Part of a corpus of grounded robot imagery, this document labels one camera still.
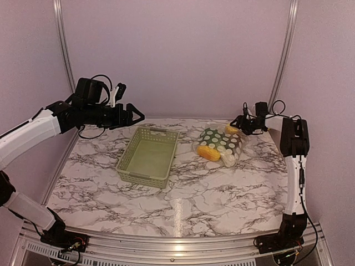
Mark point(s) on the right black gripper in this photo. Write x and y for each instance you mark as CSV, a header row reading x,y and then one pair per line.
x,y
241,122

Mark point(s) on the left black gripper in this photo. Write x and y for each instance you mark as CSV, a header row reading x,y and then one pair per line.
x,y
118,119

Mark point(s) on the green white bok choy toy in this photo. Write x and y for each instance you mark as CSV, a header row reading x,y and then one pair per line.
x,y
219,138

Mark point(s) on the clear zip top bag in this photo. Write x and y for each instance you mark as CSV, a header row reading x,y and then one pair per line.
x,y
220,145

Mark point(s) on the yellow lemon toy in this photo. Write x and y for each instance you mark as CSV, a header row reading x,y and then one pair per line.
x,y
208,153

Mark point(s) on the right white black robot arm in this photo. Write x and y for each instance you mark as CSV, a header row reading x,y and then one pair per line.
x,y
294,146

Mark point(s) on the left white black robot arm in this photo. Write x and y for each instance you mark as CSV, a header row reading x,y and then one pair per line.
x,y
55,119

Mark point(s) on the pale green perforated basket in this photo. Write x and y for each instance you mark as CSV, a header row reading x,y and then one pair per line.
x,y
148,158

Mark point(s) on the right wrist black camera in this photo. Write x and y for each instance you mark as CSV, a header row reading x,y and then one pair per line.
x,y
261,109

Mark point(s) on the wrist black camera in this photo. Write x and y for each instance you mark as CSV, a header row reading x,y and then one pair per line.
x,y
261,109
88,92

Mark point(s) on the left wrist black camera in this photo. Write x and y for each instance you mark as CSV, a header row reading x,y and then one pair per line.
x,y
88,92

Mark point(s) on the right aluminium frame post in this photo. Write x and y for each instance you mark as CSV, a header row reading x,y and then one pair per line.
x,y
285,52

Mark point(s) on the front aluminium rail base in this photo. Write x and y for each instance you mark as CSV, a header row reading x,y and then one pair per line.
x,y
119,249

